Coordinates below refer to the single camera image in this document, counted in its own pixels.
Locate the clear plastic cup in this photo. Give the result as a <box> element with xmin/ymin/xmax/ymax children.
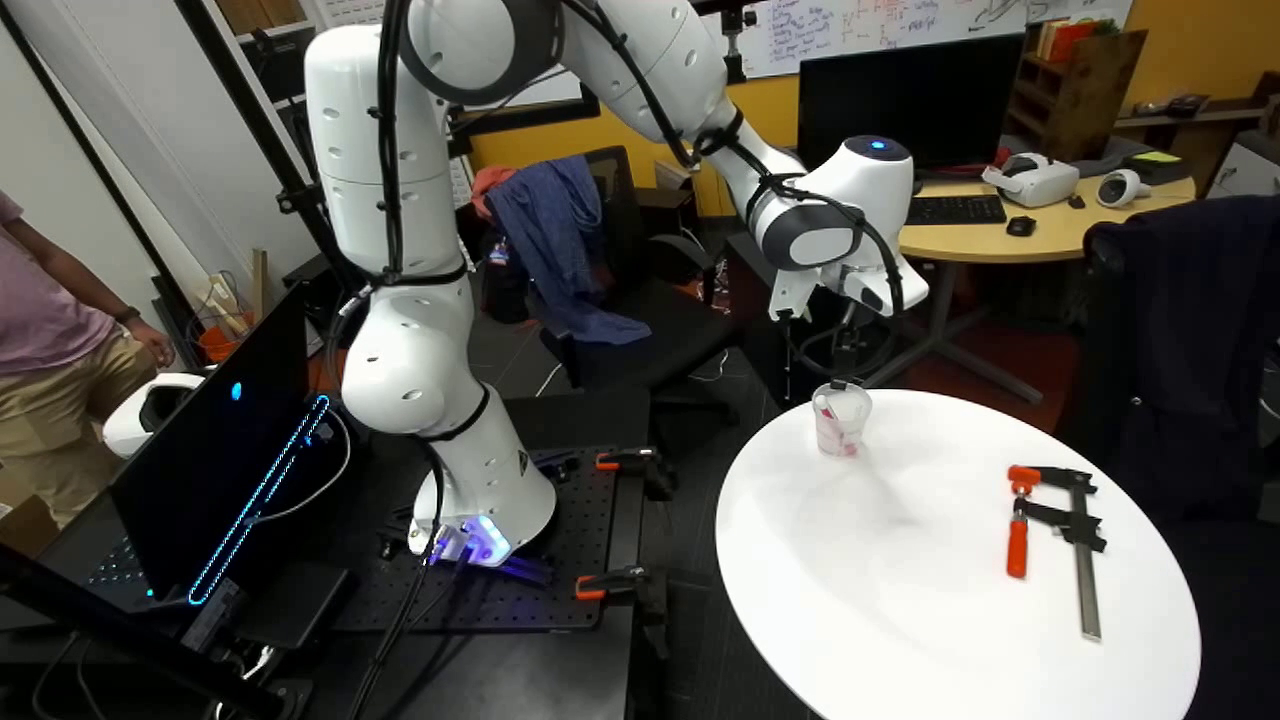
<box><xmin>811</xmin><ymin>380</ymin><xmax>873</xmax><ymax>456</ymax></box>

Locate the pink marker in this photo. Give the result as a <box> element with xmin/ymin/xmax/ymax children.
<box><xmin>823</xmin><ymin>406</ymin><xmax>844</xmax><ymax>453</ymax></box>

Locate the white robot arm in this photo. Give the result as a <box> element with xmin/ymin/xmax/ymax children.
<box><xmin>303</xmin><ymin>0</ymin><xmax>930</xmax><ymax>569</ymax></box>

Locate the orange clamp far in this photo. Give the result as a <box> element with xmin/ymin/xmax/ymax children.
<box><xmin>594</xmin><ymin>447</ymin><xmax>673</xmax><ymax>498</ymax></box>

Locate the blue jacket on chair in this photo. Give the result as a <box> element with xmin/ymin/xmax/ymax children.
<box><xmin>484</xmin><ymin>154</ymin><xmax>654</xmax><ymax>347</ymax></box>

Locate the orange clamp near table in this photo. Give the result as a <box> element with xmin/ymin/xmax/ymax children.
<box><xmin>572</xmin><ymin>569</ymin><xmax>668</xmax><ymax>602</ymax></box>

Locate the black keyboard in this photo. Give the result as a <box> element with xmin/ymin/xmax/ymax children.
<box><xmin>909</xmin><ymin>197</ymin><xmax>1008</xmax><ymax>223</ymax></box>

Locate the round white table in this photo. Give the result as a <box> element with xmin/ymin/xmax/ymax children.
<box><xmin>717</xmin><ymin>386</ymin><xmax>1202</xmax><ymax>720</ymax></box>

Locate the black perforated mounting board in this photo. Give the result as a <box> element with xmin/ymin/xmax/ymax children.
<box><xmin>50</xmin><ymin>442</ymin><xmax>627</xmax><ymax>633</ymax></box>

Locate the round wooden desk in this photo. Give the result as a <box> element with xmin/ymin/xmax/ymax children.
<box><xmin>901</xmin><ymin>175</ymin><xmax>1196</xmax><ymax>262</ymax></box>

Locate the black laptop screen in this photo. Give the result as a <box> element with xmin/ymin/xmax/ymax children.
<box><xmin>83</xmin><ymin>290</ymin><xmax>353</xmax><ymax>611</ymax></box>

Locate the black computer monitor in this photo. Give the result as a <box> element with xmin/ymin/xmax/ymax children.
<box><xmin>797</xmin><ymin>34</ymin><xmax>1024</xmax><ymax>171</ymax></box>

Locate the white VR headset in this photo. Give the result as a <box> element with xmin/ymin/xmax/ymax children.
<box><xmin>980</xmin><ymin>152</ymin><xmax>1080</xmax><ymax>206</ymax></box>

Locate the orange black bar clamp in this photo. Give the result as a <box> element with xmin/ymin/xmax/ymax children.
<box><xmin>1005</xmin><ymin>465</ymin><xmax>1107</xmax><ymax>640</ymax></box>

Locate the person in pink shirt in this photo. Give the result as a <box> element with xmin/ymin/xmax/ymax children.
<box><xmin>0</xmin><ymin>190</ymin><xmax>171</xmax><ymax>523</ymax></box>

